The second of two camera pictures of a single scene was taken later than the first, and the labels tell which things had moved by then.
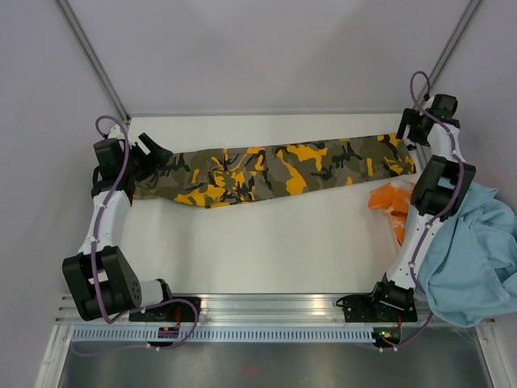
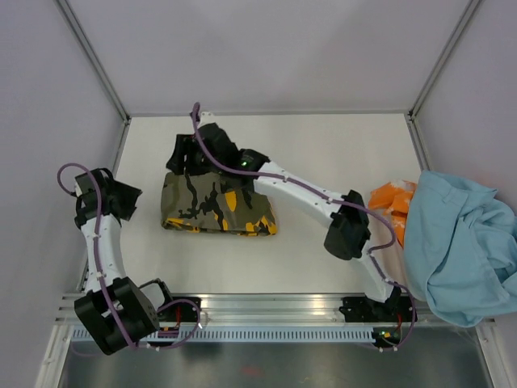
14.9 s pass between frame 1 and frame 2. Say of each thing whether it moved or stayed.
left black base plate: stayed
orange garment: stayed
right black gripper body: moved
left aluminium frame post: stayed
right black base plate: stayed
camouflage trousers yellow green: moved
